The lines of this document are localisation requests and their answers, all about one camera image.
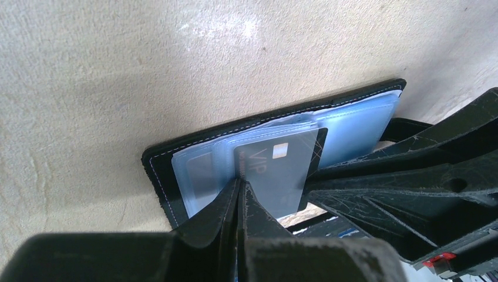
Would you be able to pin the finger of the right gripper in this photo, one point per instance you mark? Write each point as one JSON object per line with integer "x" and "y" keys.
{"x": 467, "y": 134}

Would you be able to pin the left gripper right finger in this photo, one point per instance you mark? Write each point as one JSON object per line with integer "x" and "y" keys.
{"x": 269, "y": 252}

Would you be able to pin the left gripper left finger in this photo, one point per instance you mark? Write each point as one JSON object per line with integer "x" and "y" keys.
{"x": 201, "y": 249}

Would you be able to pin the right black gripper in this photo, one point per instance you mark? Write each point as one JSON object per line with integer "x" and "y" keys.
{"x": 425, "y": 212}

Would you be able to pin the black leather card holder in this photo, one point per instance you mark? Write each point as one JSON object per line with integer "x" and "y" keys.
{"x": 189, "y": 172}

